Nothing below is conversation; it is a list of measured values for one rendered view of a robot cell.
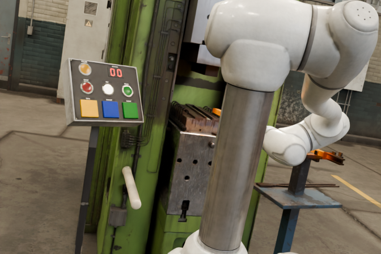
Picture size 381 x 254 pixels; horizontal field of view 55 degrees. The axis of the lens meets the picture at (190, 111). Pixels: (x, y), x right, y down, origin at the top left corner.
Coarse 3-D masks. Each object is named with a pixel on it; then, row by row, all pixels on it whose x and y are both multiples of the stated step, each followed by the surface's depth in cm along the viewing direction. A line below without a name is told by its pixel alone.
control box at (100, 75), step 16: (64, 64) 159; (80, 64) 159; (96, 64) 165; (112, 64) 170; (64, 80) 159; (80, 80) 157; (96, 80) 162; (112, 80) 167; (128, 80) 173; (64, 96) 158; (80, 96) 155; (96, 96) 160; (112, 96) 165; (128, 96) 170; (80, 112) 152
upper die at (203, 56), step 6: (186, 48) 212; (192, 48) 200; (198, 48) 188; (204, 48) 188; (180, 54) 224; (186, 54) 211; (192, 54) 198; (198, 54) 188; (204, 54) 189; (210, 54) 190; (186, 60) 209; (192, 60) 197; (198, 60) 189; (204, 60) 189; (210, 60) 190; (216, 60) 191
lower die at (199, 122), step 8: (192, 104) 236; (176, 112) 215; (184, 112) 210; (192, 112) 209; (208, 112) 218; (184, 120) 196; (192, 120) 194; (200, 120) 195; (208, 120) 196; (216, 120) 197; (192, 128) 195; (200, 128) 196; (208, 128) 197; (216, 128) 198
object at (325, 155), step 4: (312, 152) 189; (320, 152) 184; (324, 152) 181; (324, 156) 181; (328, 156) 181; (332, 156) 177; (336, 156) 176; (332, 160) 177; (336, 160) 176; (340, 160) 174; (340, 164) 173
